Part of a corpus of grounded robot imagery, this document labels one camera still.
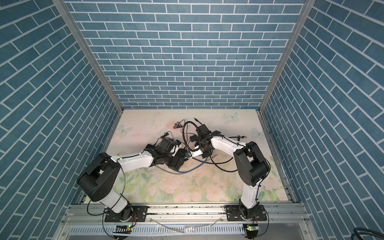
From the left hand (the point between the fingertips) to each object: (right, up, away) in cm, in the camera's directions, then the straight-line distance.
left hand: (178, 159), depth 92 cm
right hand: (+12, +7, +2) cm, 14 cm away
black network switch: (+1, +1, -10) cm, 10 cm away
